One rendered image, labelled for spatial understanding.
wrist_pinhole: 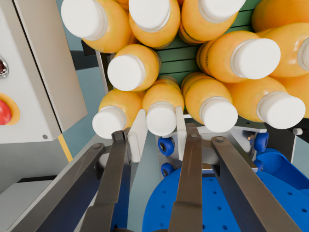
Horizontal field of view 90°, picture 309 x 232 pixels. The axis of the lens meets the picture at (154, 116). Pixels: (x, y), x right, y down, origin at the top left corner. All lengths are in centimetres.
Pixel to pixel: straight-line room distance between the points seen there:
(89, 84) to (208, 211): 131
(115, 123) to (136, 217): 209
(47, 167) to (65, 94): 191
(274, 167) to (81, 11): 163
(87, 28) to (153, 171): 159
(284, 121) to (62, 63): 31
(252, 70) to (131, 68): 13
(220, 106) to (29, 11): 25
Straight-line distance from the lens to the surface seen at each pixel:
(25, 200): 205
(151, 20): 18
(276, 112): 22
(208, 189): 34
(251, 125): 40
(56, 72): 27
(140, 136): 16
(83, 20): 20
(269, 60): 20
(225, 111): 20
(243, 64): 19
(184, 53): 37
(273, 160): 162
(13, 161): 240
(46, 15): 29
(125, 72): 18
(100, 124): 21
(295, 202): 37
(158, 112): 18
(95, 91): 144
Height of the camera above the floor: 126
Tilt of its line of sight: 68 degrees down
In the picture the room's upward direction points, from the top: 166 degrees counter-clockwise
